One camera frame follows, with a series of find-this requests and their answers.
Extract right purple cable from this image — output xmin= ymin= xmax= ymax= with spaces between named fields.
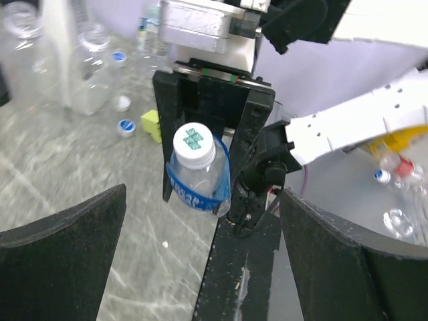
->
xmin=299 ymin=163 xmax=312 ymax=201

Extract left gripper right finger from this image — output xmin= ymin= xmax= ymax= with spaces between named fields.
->
xmin=280 ymin=189 xmax=427 ymax=320

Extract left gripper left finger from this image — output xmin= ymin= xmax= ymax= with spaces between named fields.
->
xmin=1 ymin=184 xmax=126 ymax=320

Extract bottles outside the cell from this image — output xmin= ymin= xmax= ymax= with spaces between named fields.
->
xmin=367 ymin=126 xmax=428 ymax=240

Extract clear open bottle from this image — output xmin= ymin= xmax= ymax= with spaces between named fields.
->
xmin=1 ymin=1 xmax=64 ymax=108

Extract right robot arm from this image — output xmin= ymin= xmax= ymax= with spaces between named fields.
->
xmin=152 ymin=1 xmax=427 ymax=237

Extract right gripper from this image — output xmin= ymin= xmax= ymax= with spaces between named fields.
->
xmin=152 ymin=59 xmax=276 ymax=227

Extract green toy block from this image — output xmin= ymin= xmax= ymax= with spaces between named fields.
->
xmin=140 ymin=110 xmax=162 ymax=144

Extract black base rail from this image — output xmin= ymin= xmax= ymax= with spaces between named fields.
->
xmin=192 ymin=215 xmax=281 ymax=320

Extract blue white bottle cap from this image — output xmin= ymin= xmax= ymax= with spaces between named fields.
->
xmin=117 ymin=119 xmax=136 ymax=138

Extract blue label water bottle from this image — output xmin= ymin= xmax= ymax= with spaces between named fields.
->
xmin=166 ymin=122 xmax=231 ymax=217

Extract small clear labelled bottle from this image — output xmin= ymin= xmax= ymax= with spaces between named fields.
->
xmin=137 ymin=1 xmax=168 ymax=66

